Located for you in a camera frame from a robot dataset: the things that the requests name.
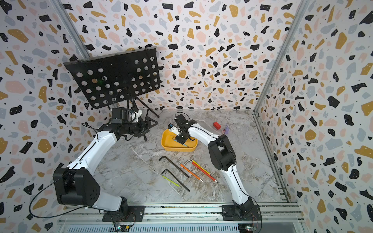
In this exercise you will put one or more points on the red hex key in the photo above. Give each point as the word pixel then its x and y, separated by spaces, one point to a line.
pixel 189 161

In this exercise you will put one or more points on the black perforated music stand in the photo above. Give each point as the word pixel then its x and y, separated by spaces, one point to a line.
pixel 110 79

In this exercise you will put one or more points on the yellow plastic storage box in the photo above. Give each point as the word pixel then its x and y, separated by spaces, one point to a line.
pixel 169 143

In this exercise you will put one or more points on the orange hex key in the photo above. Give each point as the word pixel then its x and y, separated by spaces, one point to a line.
pixel 190 172

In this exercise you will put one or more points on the long black hex key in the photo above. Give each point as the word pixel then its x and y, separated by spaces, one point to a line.
pixel 173 164

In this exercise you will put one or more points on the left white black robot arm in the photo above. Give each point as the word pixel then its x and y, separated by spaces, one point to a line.
pixel 75 184

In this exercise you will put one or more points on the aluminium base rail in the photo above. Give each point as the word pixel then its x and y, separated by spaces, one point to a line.
pixel 190 218

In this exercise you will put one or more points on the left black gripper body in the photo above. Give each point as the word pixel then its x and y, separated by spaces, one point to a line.
pixel 135 128

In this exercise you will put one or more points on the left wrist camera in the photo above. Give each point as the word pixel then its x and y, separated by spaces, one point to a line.
pixel 123 115

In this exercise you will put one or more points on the yellow hex key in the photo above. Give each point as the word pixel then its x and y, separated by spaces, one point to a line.
pixel 203 170

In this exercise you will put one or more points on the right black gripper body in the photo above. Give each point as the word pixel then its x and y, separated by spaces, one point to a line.
pixel 179 138

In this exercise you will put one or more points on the red small block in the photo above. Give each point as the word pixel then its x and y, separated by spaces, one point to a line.
pixel 217 125

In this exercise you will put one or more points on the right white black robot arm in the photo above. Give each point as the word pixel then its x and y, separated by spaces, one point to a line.
pixel 222 157

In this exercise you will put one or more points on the lime green hex key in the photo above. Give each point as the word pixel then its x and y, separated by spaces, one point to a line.
pixel 172 182

